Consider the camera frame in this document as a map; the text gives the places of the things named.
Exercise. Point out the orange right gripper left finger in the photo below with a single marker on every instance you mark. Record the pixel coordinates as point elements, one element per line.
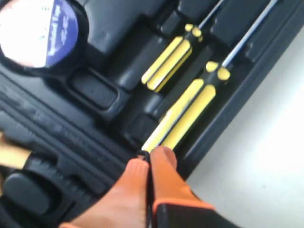
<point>123,206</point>

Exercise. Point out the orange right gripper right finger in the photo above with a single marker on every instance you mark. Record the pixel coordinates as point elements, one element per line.
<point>174,204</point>

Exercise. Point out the black plastic tool case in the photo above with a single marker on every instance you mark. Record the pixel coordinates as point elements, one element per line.
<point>65,141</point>

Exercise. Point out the large yellow black screwdriver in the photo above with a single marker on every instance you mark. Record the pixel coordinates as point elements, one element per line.
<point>185,111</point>

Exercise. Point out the small yellow black screwdriver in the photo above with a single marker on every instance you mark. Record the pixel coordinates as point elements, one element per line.
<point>175,54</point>

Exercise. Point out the round tape measure blue label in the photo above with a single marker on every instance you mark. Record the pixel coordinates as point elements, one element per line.
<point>42,38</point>

